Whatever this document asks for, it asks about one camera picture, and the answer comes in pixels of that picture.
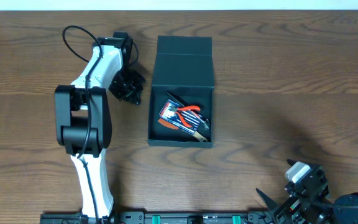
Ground orange handled pliers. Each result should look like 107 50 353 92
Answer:
174 105 209 129

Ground blue clear screwdriver set case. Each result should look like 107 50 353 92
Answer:
159 100 200 131

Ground small claw hammer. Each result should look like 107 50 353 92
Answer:
165 91 211 131

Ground orange scraper with wooden handle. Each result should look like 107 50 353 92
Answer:
158 118 209 142

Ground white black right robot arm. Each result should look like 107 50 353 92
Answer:
256 159 358 224

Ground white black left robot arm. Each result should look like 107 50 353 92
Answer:
55 33 145 222

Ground black open gift box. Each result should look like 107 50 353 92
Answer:
147 35 214 148

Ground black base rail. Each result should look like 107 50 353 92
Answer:
39 212 275 224

